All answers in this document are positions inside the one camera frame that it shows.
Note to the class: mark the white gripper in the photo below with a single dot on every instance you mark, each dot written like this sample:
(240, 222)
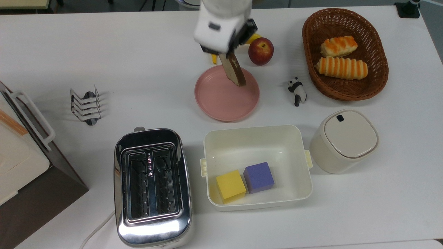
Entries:
(218, 33)

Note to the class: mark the brown toast slice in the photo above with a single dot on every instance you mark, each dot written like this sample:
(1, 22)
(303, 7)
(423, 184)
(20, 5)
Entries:
(236, 72)

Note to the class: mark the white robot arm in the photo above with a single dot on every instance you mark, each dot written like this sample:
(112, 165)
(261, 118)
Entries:
(226, 6)

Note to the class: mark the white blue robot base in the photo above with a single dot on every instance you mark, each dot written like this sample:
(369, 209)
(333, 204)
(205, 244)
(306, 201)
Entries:
(188, 2)

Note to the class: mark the pink round plate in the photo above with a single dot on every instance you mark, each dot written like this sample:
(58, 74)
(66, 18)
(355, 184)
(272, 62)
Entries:
(221, 100)

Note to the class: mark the short striped bread roll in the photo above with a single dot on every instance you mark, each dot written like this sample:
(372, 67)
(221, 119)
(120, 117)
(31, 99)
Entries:
(338, 46)

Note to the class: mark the long striped bread roll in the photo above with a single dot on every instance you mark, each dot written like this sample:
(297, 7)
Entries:
(341, 68)

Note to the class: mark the yellow banana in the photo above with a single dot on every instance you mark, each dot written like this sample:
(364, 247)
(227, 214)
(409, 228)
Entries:
(254, 38)

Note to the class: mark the red apple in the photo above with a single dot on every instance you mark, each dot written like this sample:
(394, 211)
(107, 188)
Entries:
(261, 52)

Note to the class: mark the panda figurine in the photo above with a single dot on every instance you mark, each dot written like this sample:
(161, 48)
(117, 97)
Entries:
(298, 90)

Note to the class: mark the white plastic container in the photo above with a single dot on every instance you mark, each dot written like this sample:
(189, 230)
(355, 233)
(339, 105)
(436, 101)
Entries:
(249, 145)

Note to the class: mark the brown wicker basket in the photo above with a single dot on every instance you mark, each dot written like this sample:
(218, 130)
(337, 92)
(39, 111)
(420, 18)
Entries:
(346, 90)

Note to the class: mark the purple cube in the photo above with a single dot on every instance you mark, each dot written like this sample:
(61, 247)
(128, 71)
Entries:
(259, 177)

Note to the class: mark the yellow cube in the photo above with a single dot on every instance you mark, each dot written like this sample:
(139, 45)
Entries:
(230, 185)

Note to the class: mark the metal toast rack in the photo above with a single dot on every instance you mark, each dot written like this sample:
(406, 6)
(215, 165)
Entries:
(86, 105)

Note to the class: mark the white lidded canister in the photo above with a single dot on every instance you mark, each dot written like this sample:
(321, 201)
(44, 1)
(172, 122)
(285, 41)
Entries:
(346, 138)

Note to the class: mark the chrome two-slot toaster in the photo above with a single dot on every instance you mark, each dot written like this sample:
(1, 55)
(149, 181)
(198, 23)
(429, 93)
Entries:
(152, 231)

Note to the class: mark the beige side table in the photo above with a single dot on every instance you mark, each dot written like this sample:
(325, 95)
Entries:
(20, 3)

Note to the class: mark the brown white oven appliance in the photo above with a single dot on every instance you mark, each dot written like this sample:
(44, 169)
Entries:
(20, 162)

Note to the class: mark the black camera stand base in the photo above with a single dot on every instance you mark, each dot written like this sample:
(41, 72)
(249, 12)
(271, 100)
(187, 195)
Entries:
(407, 11)

